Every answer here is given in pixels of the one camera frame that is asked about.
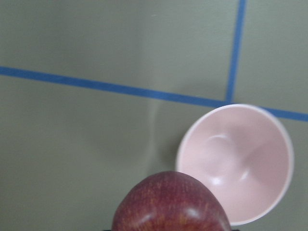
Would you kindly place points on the red apple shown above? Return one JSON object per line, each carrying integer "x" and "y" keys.
{"x": 170, "y": 201}

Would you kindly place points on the pink bowl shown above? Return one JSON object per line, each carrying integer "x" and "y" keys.
{"x": 243, "y": 155}

